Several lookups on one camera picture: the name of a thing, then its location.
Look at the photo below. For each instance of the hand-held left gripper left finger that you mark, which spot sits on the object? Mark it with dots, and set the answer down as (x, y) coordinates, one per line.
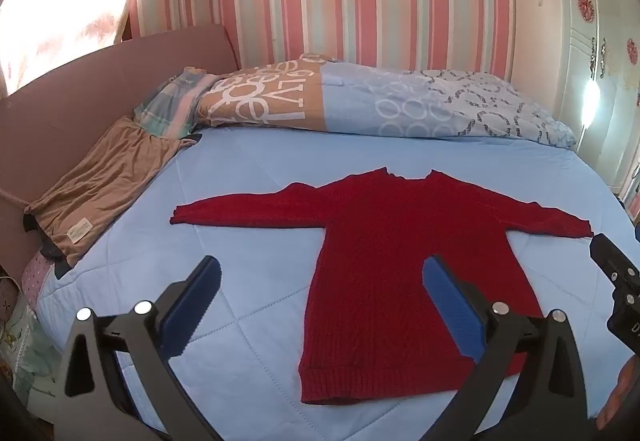
(192, 306)

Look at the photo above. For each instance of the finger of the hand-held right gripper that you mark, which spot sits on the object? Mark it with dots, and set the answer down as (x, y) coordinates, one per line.
(612, 261)

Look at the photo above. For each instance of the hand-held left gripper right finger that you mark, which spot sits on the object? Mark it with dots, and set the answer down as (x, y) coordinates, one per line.
(452, 308)

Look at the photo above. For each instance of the red knitted sweater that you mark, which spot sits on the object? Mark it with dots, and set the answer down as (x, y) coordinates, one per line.
(370, 261)

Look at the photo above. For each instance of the light blue quilted bed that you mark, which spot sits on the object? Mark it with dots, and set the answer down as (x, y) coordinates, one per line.
(250, 271)

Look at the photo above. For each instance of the brown folded cloth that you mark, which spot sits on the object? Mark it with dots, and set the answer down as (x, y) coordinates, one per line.
(110, 176)

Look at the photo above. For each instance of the black item under brown cloth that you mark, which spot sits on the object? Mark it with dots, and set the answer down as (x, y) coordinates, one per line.
(47, 248)

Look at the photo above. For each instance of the pink dotted cloth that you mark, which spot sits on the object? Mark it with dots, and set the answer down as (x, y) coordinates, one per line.
(35, 281)

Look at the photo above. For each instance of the white wardrobe with flower decals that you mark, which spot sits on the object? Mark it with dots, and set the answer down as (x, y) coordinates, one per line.
(585, 71)

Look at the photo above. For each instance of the plaid pillow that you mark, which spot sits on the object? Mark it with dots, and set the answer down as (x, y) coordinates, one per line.
(167, 103)

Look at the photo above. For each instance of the folded patterned duvet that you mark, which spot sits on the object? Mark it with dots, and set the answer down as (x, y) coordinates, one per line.
(380, 101)

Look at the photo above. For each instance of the brown headboard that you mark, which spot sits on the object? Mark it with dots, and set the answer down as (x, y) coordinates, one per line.
(65, 96)

